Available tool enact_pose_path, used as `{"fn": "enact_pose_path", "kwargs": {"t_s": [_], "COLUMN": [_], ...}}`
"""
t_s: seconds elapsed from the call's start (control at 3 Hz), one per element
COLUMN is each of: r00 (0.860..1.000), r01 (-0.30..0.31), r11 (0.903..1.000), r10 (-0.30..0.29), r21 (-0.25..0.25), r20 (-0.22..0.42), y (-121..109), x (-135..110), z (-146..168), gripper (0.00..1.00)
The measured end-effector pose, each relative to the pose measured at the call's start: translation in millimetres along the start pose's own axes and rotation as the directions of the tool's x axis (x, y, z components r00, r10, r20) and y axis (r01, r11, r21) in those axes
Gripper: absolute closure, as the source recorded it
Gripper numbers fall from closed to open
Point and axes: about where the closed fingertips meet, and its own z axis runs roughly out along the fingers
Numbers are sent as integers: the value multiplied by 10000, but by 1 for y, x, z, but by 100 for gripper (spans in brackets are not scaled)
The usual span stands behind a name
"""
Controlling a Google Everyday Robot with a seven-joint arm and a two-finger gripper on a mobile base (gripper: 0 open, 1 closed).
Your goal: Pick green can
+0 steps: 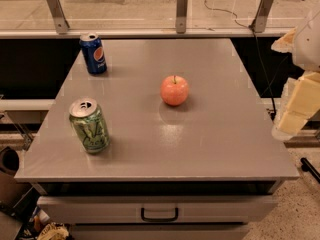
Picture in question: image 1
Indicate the red apple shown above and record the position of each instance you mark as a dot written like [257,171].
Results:
[174,90]

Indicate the left metal bracket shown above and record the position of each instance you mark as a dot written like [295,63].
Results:
[60,22]

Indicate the black drawer handle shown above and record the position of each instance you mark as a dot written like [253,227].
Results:
[159,216]

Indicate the metal bracket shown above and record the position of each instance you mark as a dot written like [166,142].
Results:
[60,22]
[181,16]
[260,21]

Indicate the blue Pepsi can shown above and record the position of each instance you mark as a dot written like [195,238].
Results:
[93,53]

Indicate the snack bag on floor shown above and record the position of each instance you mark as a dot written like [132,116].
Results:
[54,231]

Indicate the middle metal bracket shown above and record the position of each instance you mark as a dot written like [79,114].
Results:
[181,16]

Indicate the grey cabinet drawer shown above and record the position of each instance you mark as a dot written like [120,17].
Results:
[126,209]

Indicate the black bar on floor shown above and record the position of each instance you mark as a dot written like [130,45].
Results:
[308,167]

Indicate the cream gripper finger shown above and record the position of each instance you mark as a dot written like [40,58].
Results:
[285,44]
[300,101]

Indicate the right metal bracket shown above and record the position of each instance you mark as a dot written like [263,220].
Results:
[260,21]

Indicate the green soda can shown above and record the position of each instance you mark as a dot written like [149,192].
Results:
[87,121]

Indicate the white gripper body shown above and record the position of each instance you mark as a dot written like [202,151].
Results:
[308,47]

